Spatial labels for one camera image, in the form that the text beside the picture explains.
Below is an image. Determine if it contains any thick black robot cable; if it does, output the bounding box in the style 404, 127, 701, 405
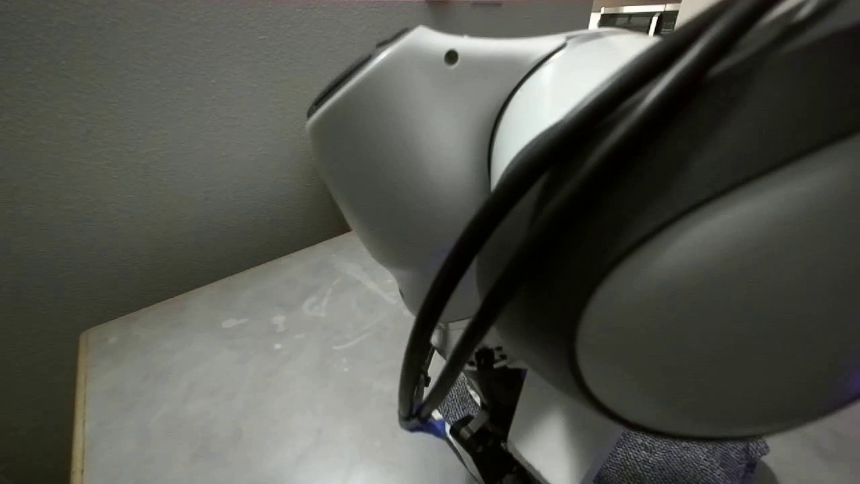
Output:
428, 0, 810, 424
399, 0, 763, 424

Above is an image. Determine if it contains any dark grey striped towel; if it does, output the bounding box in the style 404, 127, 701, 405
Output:
595, 433, 775, 484

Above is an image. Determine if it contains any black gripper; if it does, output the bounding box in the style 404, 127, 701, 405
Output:
446, 343, 545, 484

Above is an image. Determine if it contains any blue tape piece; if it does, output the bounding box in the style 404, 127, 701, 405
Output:
400, 409, 451, 444

